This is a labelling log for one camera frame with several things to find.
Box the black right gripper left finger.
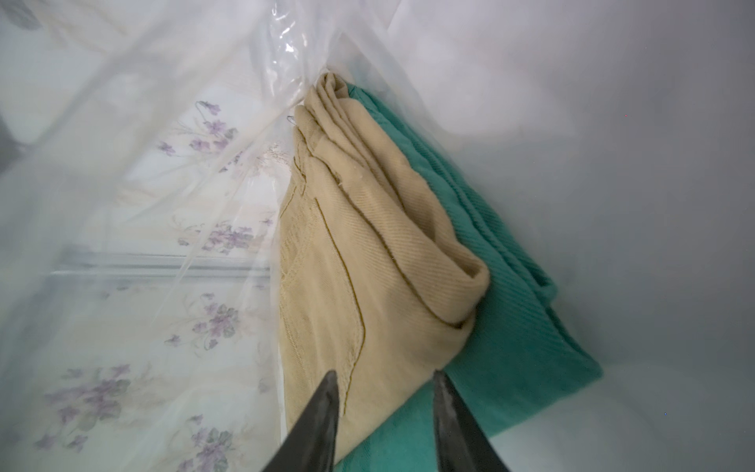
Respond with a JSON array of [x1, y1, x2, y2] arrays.
[[263, 370, 339, 472]]

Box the teal folded garment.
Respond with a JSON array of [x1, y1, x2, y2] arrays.
[[348, 85, 603, 438]]

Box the beige trousers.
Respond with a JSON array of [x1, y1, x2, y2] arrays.
[[278, 73, 490, 460]]

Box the clear plastic vacuum bag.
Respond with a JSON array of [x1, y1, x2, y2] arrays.
[[1, 1, 754, 471]]

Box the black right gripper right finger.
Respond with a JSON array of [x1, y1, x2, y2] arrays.
[[433, 371, 510, 472]]

